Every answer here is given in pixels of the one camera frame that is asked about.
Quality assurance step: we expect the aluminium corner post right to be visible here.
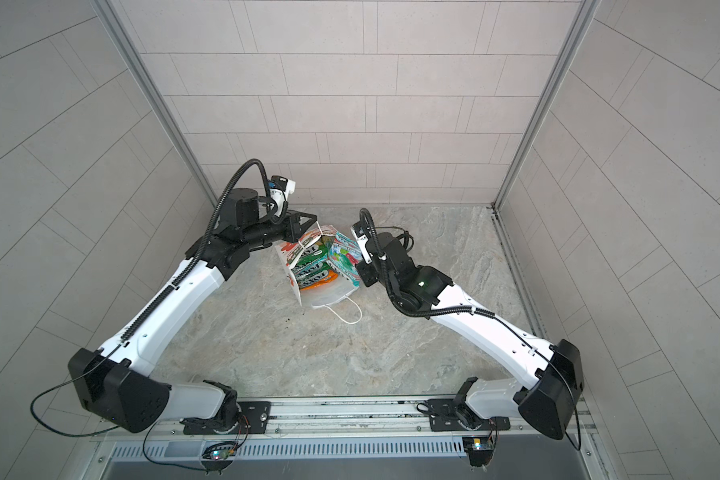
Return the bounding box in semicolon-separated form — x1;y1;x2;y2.
493;0;602;210

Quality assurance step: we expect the orange candy bag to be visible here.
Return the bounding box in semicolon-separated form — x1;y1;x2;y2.
299;270;339;291

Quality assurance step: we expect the mint blossom candy bag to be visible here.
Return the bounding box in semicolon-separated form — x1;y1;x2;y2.
328;232;363;287

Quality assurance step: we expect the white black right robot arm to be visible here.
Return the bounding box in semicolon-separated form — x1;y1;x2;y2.
352;223;583;440

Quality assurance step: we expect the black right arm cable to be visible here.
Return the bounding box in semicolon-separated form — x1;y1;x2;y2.
357;207;583;452

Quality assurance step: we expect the aluminium corner post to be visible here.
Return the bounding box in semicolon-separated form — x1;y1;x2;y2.
91;0;217;204
493;0;602;210

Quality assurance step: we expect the white paper bag red print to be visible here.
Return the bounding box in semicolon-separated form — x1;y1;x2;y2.
275;222;363;325

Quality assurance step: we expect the green candy bag in bag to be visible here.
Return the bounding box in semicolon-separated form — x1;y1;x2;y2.
297;266;337;290

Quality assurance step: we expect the left circuit board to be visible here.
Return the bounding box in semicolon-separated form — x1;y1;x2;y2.
201;441;240;462

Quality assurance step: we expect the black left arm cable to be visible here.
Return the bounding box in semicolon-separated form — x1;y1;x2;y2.
29;353;121;439

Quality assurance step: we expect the aluminium rail frame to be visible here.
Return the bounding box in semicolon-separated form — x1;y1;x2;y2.
89;392;598;444

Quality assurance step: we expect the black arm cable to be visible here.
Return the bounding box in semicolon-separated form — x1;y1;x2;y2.
357;207;583;452
29;353;121;439

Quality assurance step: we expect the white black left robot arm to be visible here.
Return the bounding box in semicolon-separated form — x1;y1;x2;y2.
68;188;317;433

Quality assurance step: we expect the right circuit board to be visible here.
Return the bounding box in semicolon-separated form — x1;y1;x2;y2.
462;436;496;468

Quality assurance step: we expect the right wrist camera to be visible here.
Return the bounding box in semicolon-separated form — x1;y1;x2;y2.
351;219;374;265

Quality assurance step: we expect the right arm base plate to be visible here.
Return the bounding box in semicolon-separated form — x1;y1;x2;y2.
416;398;511;432

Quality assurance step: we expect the teal green candy bag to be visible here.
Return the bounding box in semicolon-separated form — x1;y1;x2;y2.
293;257;327;281

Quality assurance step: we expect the aluminium corner post left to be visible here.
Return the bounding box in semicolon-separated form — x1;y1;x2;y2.
91;0;217;204

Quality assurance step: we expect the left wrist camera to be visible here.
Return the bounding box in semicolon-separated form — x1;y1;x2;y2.
269;175;296;210

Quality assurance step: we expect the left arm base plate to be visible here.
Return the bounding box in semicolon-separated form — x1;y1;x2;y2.
180;401;272;435

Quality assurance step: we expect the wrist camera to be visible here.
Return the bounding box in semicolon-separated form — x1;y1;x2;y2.
351;219;374;265
269;175;296;210

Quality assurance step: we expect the circuit board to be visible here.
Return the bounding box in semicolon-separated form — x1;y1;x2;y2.
462;436;496;468
201;441;240;462

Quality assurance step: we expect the green spring tea candy bag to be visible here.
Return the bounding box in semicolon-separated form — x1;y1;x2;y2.
291;239;330;272

